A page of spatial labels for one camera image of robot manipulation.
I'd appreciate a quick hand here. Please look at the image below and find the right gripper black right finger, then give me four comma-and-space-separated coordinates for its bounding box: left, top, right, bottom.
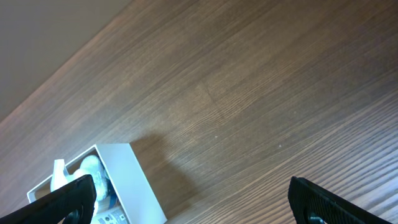
288, 176, 391, 224

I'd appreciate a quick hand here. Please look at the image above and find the white tube with gold cap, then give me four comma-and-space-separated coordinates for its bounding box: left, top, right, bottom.
91, 206, 129, 224

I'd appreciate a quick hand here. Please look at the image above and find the blue spray bottle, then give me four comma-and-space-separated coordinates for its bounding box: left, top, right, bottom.
50, 155, 108, 201

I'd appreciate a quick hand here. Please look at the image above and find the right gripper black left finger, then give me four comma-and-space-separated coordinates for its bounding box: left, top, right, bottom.
1, 174, 96, 224

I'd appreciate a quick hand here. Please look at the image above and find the white cardboard box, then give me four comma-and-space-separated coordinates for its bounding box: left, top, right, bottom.
26, 142, 168, 224

